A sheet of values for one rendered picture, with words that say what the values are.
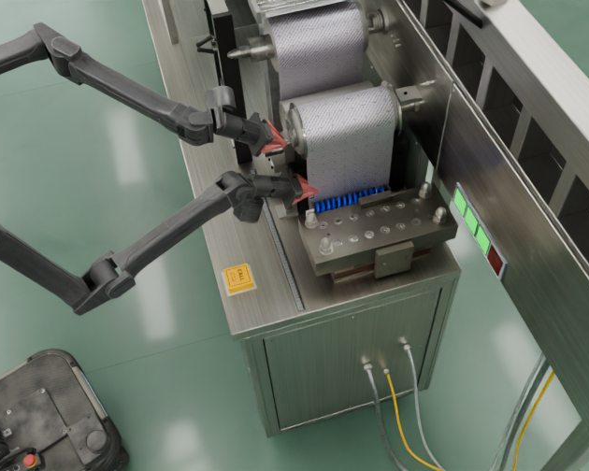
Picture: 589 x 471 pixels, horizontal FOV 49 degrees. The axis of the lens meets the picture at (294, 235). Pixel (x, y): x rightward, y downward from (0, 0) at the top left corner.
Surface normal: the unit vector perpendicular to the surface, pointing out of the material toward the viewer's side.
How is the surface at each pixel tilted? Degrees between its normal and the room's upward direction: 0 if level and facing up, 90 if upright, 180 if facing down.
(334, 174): 90
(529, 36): 0
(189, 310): 0
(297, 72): 92
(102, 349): 0
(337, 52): 92
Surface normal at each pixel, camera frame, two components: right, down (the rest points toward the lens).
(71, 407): -0.05, -0.60
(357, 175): 0.29, 0.76
